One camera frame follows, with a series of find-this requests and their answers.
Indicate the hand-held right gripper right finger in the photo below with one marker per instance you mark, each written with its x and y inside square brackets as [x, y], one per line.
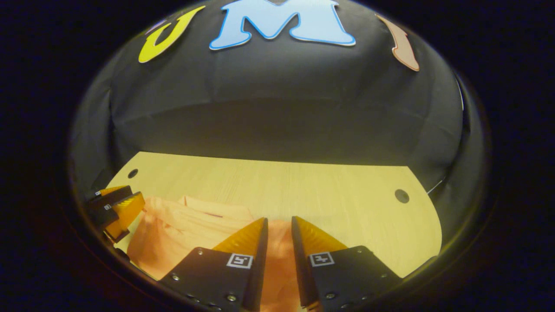
[301, 268]

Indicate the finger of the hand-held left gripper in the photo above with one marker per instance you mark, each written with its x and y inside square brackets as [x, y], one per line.
[125, 212]
[112, 195]

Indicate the black backdrop cloth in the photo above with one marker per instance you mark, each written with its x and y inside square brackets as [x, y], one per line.
[277, 108]

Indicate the orange T-shirt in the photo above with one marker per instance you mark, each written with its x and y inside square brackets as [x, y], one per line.
[182, 229]

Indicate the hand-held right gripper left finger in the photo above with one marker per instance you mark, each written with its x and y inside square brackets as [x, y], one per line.
[260, 268]

